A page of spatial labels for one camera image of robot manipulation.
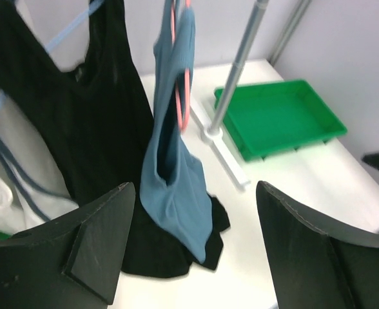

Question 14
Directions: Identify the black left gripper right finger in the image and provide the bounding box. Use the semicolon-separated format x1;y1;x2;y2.
256;181;379;308

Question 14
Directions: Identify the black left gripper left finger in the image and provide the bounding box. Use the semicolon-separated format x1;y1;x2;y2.
0;183;135;308

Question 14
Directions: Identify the blue tank top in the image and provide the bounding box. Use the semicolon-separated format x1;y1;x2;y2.
140;1;213;263

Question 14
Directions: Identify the pink hanger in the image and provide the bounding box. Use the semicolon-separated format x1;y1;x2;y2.
170;0;192;131

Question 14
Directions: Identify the white navy-trimmed tank top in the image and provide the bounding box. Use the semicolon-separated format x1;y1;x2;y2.
0;91;78;235

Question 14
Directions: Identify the black tank top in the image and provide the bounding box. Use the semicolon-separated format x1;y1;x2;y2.
0;0;231;280

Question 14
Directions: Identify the blue hanger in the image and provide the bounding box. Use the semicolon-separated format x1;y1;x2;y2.
0;0;104;109

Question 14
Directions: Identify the green plastic tray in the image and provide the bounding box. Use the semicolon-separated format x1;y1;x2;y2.
223;80;347;162

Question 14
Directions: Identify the metal clothes rack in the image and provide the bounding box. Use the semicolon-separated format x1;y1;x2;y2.
191;0;269;192

